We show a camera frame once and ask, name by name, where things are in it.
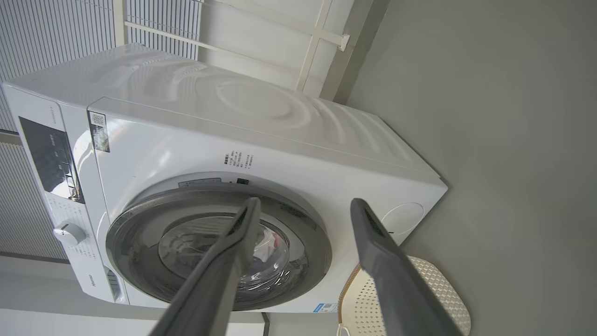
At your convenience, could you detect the red and white garment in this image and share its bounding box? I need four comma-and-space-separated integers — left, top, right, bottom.
254, 226, 291, 263

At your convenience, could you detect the white control knob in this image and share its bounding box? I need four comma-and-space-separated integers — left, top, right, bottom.
53, 223, 87, 246

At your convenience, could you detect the white front-load washing machine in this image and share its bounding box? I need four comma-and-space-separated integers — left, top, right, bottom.
1, 43, 449, 314

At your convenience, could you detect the QR code sticker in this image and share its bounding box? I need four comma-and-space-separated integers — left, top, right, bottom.
89, 111, 111, 153

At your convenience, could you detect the grey warning label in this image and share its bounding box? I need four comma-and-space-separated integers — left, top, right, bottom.
179, 178, 222, 188

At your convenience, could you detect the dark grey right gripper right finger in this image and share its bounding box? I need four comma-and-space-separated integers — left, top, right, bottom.
350, 198, 463, 336

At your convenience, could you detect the dark round glass washer door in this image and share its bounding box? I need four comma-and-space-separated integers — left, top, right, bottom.
105, 183, 333, 312

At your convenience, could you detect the black control display panel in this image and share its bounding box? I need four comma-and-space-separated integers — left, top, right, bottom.
18, 116, 85, 204

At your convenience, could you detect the white detergent drawer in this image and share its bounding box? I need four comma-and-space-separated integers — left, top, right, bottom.
84, 265, 129, 304

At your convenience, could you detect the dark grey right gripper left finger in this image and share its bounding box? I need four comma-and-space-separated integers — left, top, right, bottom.
149, 197, 262, 336

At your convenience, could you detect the cream perforated laundry basket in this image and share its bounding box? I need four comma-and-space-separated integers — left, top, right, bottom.
336, 255, 472, 336

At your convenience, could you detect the round white filter cover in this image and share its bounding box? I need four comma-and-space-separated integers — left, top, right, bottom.
380, 202, 424, 235

